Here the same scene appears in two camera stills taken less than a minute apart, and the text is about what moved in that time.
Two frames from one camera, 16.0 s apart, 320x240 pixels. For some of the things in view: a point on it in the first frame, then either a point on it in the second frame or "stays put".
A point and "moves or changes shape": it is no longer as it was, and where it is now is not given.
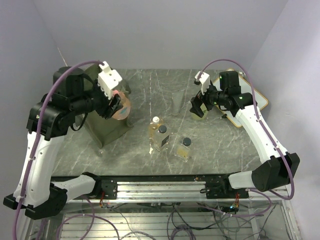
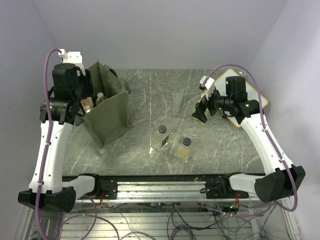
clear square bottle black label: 161,137 stays put
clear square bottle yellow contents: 183,149 stays put
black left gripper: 106,110 to 87,80
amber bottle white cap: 152,126 moves or changes shape
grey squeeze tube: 176,100 stays put
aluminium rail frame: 176,189 stays put
